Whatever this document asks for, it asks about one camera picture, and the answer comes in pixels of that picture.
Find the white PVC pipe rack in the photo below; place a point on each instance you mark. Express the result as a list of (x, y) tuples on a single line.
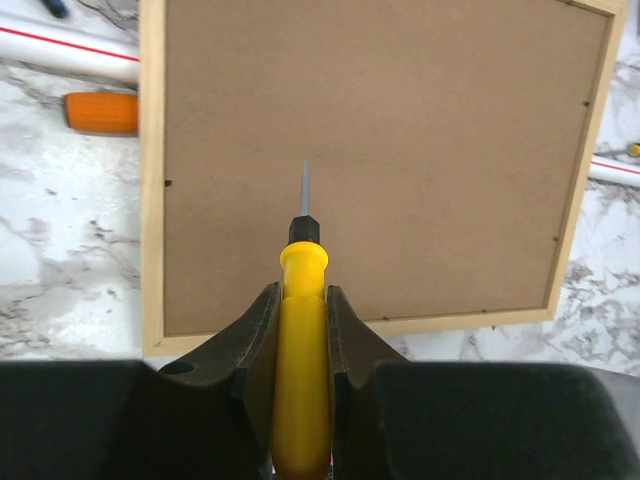
[(68, 50)]

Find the black yellow screwdriver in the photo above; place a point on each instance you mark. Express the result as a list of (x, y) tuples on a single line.
[(631, 150)]

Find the small yellow screwdriver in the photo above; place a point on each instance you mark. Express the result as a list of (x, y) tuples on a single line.
[(301, 437)]

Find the blue handled pliers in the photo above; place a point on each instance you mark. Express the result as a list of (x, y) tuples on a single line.
[(56, 8)]

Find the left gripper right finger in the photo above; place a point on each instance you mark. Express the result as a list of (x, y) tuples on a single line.
[(398, 419)]

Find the orange handled screwdriver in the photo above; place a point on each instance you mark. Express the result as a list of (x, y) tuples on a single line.
[(104, 113)]

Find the wooden picture frame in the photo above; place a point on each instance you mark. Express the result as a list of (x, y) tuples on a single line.
[(448, 145)]

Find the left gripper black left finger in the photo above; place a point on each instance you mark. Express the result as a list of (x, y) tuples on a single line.
[(205, 415)]

